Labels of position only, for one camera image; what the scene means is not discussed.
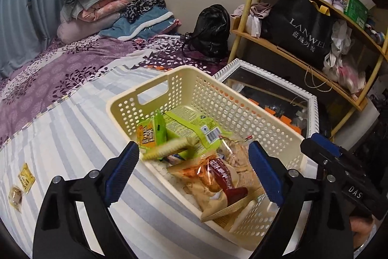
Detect tan waffle snack bag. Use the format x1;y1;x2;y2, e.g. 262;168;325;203
167;151;264;222

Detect cream perforated plastic basket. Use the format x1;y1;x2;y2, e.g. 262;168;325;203
106;66;308;251

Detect green box on shelf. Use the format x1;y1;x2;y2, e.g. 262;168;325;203
344;0;376;29

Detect large green seaweed snack bag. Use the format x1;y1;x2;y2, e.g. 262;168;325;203
163;106;227;160

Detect blue saltine cracker pack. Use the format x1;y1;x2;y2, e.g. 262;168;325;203
164;154;185;165

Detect white tote bags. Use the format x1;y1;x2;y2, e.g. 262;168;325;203
323;20;366;95

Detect clear yellow pastry packet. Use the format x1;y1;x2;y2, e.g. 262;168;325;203
8;186;22;212

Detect black LANWEI shopping bag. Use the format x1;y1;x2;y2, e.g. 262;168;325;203
260;0;334;70

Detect small green wafer pack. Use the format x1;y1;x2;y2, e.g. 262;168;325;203
141;137;200;160

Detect yellow bibizan biscuit packet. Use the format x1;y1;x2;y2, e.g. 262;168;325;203
136;110;167;151

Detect black backpack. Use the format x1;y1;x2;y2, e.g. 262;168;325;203
181;4;231;63

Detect bamboo wooden shelf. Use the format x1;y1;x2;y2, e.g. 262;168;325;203
229;0;387;136

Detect white framed mirror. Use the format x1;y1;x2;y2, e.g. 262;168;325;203
214;58;319;138

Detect leopard print cloth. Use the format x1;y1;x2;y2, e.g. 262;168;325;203
121;0;166;23

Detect stack of folded quilts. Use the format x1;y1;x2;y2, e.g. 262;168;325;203
57;0;129;44

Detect person's right hand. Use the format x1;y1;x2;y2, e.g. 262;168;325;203
349;216;374;250

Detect striped white blue sheet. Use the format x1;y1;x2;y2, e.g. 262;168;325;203
1;66;250;258

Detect pink cloth on shelf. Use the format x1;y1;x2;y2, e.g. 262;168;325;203
244;3;272;38

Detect purple floral bed sheet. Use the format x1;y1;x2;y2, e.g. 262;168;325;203
1;35;227;143

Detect blue folded blanket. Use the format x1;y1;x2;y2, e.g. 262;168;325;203
99;7;181;42

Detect clear bag of crackers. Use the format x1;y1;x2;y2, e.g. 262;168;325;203
217;135;262;191

